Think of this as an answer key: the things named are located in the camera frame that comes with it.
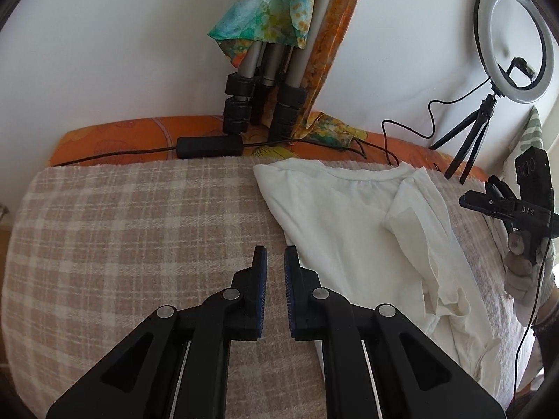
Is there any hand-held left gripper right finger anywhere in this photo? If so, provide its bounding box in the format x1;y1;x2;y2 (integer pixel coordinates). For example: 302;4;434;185
284;245;505;419

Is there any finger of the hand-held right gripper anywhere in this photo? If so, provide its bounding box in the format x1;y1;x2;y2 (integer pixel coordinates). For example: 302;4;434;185
485;175;518;204
458;191;518;220

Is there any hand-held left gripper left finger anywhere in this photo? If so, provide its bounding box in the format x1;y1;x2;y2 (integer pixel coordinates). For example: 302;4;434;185
46;245;268;419

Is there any white t-shirt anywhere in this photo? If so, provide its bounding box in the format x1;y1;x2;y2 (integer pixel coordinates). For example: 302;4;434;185
253;159;503;399

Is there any person's right hand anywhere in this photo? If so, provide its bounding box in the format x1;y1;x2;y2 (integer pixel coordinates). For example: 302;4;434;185
504;229;555;328

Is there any green patterned pillow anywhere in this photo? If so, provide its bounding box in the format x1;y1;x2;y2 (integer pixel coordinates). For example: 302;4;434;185
504;105;545;176

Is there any black mini tripod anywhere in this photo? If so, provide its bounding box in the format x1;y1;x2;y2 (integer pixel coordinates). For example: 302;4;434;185
429;94;499;184

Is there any beige plaid blanket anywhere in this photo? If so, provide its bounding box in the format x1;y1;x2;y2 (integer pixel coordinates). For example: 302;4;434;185
2;157;539;419

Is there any black power adapter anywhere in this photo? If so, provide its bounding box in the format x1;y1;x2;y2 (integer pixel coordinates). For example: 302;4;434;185
176;135;244;160

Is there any orange patterned bed sheet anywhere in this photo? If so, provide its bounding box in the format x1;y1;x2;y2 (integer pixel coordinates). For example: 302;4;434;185
48;116;490;183

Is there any orange patterned cloth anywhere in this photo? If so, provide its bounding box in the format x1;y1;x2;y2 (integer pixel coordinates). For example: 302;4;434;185
300;0;368;158

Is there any colourful silk scarf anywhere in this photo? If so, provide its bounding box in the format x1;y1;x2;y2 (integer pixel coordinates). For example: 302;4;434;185
207;0;326;69

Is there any black ring light cable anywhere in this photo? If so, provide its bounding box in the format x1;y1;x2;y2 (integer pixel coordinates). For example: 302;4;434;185
381;76;492;167

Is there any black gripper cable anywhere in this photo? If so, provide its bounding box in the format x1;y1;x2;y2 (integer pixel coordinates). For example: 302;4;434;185
513;239;549;407

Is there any white ring light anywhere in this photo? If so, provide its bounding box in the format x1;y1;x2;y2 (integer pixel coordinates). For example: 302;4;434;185
473;0;555;106

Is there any silver camera tripod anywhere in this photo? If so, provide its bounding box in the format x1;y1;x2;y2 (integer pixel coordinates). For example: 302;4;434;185
223;0;347;143

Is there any black adapter cable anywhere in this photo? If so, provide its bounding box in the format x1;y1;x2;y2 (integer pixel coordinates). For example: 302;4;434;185
51;136;368;167

